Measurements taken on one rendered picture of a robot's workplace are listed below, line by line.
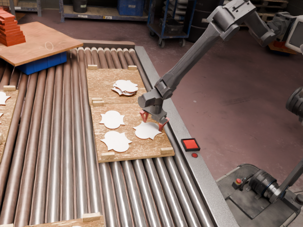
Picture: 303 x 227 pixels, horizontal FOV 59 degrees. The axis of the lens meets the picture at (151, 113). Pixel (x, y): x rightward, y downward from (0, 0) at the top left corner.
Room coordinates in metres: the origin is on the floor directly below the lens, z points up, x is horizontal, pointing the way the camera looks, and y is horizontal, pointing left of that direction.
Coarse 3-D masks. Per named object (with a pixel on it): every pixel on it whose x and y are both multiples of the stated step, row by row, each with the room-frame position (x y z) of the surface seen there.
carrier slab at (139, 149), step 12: (96, 108) 1.14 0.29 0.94; (108, 108) 1.16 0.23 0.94; (120, 108) 1.18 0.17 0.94; (132, 108) 1.20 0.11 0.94; (96, 120) 1.04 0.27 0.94; (132, 120) 1.09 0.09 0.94; (96, 132) 0.95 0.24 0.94; (120, 132) 0.98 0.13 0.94; (132, 132) 1.00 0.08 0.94; (96, 144) 0.87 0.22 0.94; (132, 144) 0.91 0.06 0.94; (144, 144) 0.93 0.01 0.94; (156, 144) 0.94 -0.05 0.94; (168, 144) 0.96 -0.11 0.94; (120, 156) 0.82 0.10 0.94; (132, 156) 0.84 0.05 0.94; (144, 156) 0.85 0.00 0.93; (156, 156) 0.87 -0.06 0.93
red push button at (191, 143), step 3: (186, 141) 1.01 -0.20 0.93; (189, 141) 1.01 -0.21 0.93; (192, 141) 1.02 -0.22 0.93; (186, 144) 0.99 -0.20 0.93; (189, 144) 0.99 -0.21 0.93; (192, 144) 1.00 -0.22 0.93; (195, 144) 1.00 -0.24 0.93; (186, 147) 0.97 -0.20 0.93; (189, 147) 0.97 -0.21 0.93; (192, 147) 0.97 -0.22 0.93; (195, 147) 0.98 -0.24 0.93
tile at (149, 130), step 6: (138, 126) 1.04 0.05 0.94; (144, 126) 1.05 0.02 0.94; (150, 126) 1.06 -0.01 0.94; (156, 126) 1.07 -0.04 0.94; (138, 132) 0.99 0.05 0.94; (144, 132) 1.00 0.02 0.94; (150, 132) 1.01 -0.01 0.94; (156, 132) 1.02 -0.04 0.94; (144, 138) 0.96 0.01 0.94; (150, 138) 0.97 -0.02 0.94
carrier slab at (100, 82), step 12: (96, 72) 1.53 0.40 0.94; (108, 72) 1.56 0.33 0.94; (120, 72) 1.59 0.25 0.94; (132, 72) 1.61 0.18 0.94; (96, 84) 1.38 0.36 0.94; (108, 84) 1.40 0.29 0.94; (96, 96) 1.25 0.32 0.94; (108, 96) 1.27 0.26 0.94; (120, 96) 1.29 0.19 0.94; (132, 96) 1.32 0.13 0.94
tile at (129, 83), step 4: (120, 80) 1.42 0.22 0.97; (124, 80) 1.43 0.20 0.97; (116, 84) 1.37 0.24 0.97; (120, 84) 1.37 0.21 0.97; (124, 84) 1.38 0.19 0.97; (128, 84) 1.39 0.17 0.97; (132, 84) 1.40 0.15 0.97; (120, 88) 1.33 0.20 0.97; (124, 88) 1.34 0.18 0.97; (128, 88) 1.34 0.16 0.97; (132, 88) 1.35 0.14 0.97; (136, 88) 1.36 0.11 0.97; (128, 92) 1.31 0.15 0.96; (132, 92) 1.32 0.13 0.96
